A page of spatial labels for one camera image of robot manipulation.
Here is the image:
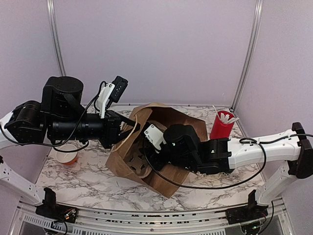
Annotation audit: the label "aluminium frame post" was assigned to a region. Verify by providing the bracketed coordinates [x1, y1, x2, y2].
[46, 0, 67, 76]
[231, 0, 264, 112]

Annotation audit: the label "aluminium front rail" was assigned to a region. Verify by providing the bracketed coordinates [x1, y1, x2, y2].
[8, 198, 294, 235]

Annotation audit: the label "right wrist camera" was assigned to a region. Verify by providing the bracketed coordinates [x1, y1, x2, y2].
[143, 123, 166, 153]

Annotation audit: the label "left aluminium frame post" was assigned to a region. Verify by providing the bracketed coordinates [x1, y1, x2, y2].
[46, 0, 67, 76]

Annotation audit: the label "brown paper bag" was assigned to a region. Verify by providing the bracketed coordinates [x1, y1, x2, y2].
[106, 102, 208, 198]

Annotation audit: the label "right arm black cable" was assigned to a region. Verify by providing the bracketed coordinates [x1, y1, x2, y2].
[143, 133, 313, 189]

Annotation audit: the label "right aluminium frame post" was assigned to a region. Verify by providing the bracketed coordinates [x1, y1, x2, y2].
[231, 0, 264, 112]

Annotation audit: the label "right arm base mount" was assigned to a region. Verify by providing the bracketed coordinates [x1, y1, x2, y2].
[225, 189, 268, 225]

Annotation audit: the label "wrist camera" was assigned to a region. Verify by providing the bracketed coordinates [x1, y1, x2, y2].
[94, 76, 128, 118]
[143, 123, 166, 153]

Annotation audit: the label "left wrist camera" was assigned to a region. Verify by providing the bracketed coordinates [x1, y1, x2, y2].
[94, 76, 128, 118]

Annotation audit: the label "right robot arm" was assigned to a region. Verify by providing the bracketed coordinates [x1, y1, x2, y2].
[143, 122, 313, 219]

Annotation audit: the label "orange white bowl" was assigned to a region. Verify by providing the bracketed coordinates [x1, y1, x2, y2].
[55, 144, 78, 165]

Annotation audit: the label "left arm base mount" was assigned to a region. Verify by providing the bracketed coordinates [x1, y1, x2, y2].
[35, 188, 78, 223]

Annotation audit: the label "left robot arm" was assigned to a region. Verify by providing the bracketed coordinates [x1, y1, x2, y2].
[0, 76, 140, 151]

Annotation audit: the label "red cylindrical holder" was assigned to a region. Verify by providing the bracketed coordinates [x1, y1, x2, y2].
[209, 111, 235, 140]

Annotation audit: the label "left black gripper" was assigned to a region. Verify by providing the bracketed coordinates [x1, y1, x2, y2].
[49, 109, 141, 149]

